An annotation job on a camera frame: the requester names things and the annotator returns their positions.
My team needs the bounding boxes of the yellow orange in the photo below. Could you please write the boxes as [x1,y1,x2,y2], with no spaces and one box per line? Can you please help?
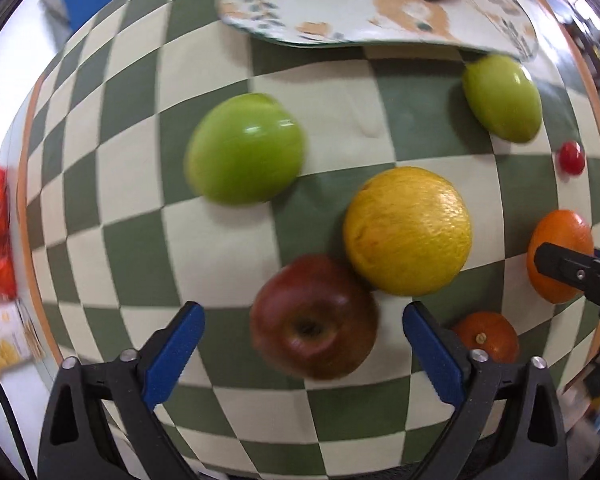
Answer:
[342,167,472,297]

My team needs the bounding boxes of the green apple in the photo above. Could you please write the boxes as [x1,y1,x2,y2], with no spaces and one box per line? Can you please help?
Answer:
[462,54,542,144]
[184,93,306,206]

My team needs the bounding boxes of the cherry tomato upper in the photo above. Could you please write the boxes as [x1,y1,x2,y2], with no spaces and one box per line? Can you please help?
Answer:
[558,141,586,177]

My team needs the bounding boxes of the chips snack box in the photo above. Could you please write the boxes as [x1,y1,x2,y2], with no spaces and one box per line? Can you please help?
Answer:
[0,299,45,375]

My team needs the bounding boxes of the floral deer oval plate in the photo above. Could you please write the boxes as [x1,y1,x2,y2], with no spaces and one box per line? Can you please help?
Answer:
[216,0,539,61]

